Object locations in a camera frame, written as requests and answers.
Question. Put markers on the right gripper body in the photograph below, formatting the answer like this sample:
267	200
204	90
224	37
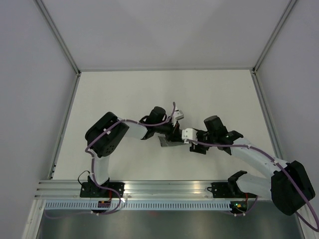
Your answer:
205	137

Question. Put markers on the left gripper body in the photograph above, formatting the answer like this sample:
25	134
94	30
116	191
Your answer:
168	130

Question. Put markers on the grey cloth napkin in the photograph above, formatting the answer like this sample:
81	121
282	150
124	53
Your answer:
171	141

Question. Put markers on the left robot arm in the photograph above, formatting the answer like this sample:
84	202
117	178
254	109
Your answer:
106	134

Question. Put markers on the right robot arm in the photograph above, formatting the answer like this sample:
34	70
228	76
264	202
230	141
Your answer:
286	184

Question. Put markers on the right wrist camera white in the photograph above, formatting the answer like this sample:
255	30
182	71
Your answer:
189	135

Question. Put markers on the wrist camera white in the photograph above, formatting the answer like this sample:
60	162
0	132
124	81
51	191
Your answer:
177	115
189	135

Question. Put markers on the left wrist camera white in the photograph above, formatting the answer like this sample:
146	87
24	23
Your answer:
177	115

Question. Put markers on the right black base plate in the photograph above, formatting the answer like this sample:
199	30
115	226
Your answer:
228	191

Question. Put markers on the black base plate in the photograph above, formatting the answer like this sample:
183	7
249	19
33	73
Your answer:
106	190
228	191

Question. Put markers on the right side aluminium rail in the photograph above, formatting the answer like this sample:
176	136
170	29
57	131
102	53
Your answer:
267	116

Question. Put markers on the aluminium rail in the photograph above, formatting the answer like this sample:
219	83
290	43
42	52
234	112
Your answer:
62	130
133	189
267	116

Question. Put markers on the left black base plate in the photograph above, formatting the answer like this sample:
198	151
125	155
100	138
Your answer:
106	190

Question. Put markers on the left side aluminium rail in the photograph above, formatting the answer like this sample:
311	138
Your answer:
62	130

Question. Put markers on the aluminium front rail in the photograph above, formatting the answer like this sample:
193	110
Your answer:
133	189

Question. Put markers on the white slotted cable duct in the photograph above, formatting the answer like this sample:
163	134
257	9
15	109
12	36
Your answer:
139	205

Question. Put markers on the right aluminium frame post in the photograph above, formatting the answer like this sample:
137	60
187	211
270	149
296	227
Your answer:
279	25

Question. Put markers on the aluminium frame post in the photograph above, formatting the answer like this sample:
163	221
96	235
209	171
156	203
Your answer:
279	25
57	35

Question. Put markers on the left aluminium frame post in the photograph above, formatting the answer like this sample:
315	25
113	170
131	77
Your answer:
57	35

